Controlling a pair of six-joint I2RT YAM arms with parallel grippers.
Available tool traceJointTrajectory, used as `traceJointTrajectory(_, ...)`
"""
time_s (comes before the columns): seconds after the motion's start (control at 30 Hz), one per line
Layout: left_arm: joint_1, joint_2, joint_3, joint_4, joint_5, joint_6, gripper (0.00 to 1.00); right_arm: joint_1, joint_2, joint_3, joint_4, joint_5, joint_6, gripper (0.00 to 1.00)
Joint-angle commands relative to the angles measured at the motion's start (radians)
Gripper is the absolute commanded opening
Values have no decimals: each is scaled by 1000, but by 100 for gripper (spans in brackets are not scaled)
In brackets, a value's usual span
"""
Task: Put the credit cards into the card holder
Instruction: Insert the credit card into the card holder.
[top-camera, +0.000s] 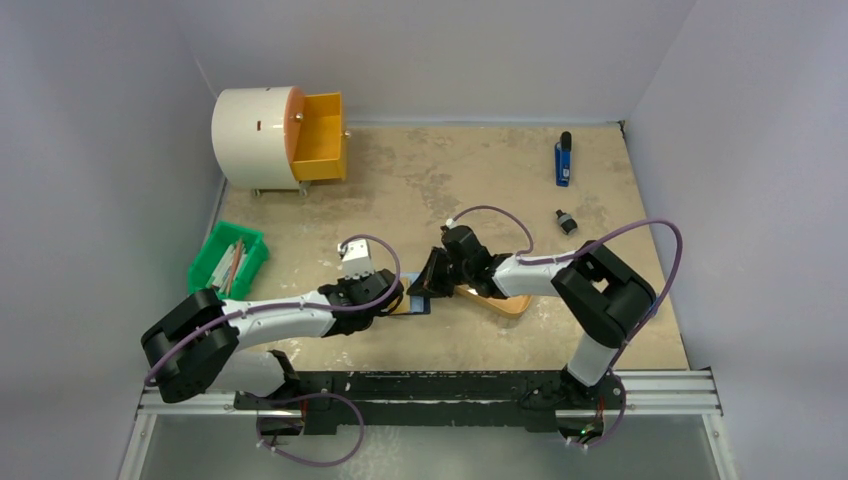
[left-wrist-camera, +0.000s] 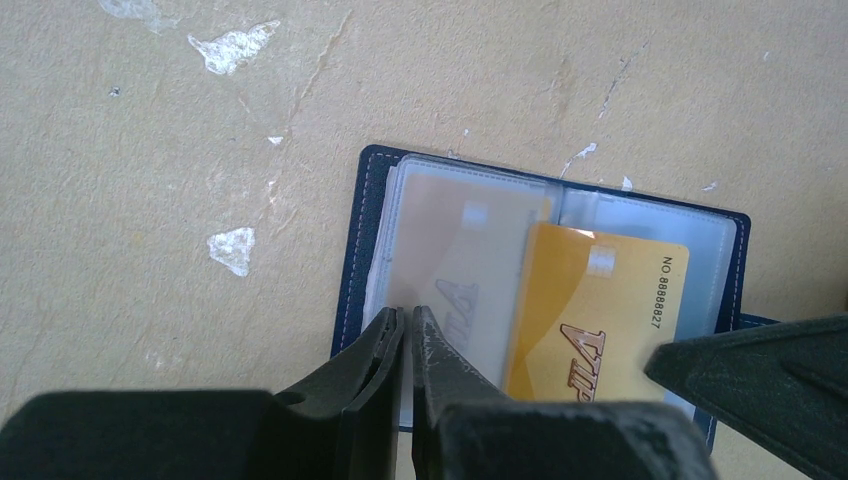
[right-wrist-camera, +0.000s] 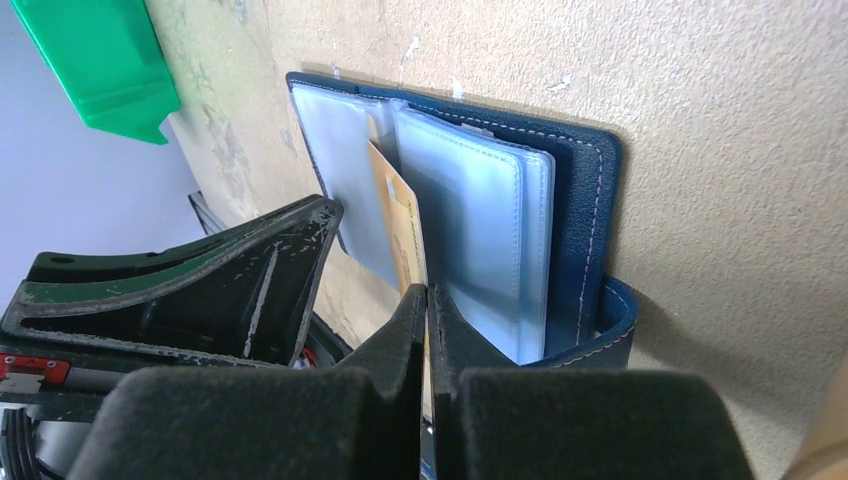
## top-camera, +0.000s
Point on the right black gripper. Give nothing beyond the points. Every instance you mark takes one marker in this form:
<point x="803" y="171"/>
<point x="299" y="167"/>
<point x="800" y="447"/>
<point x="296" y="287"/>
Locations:
<point x="439" y="269"/>

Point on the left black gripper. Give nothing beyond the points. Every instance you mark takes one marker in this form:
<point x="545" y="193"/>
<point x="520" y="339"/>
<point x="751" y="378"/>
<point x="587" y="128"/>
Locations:
<point x="346" y="284"/>

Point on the blue leather card holder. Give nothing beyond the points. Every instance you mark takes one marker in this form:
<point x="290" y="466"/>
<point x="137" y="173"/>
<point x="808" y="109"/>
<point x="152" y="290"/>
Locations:
<point x="419" y="305"/>

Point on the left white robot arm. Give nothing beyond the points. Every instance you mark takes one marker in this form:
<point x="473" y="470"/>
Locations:
<point x="192" y="345"/>

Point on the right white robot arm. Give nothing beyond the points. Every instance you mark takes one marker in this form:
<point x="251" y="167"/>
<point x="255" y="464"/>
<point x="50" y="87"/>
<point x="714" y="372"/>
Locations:
<point x="605" y="295"/>

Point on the tan oval plastic tray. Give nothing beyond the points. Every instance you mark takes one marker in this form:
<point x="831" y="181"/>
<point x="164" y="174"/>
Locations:
<point x="510" y="308"/>

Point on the green plastic bin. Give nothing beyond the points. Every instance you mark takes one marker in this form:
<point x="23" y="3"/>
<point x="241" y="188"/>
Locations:
<point x="222" y="235"/>

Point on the sticks in green bin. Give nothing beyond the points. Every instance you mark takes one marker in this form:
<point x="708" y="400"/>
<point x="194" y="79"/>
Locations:
<point x="223" y="275"/>

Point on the orange plastic drawer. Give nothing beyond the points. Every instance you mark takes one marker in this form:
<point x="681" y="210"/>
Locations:
<point x="321" y="152"/>

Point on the small black grey knob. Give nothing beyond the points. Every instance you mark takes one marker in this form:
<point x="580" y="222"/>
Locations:
<point x="566" y="222"/>

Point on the blue black utility tool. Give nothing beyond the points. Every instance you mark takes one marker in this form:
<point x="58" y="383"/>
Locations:
<point x="563" y="159"/>

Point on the white cylindrical drawer cabinet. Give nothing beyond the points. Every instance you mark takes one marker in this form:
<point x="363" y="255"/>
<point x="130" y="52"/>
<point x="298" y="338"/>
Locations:
<point x="254" y="133"/>

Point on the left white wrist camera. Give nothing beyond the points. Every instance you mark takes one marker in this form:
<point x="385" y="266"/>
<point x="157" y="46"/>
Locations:
<point x="356" y="260"/>

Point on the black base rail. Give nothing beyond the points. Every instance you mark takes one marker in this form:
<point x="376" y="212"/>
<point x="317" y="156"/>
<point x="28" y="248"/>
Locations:
<point x="538" y="401"/>

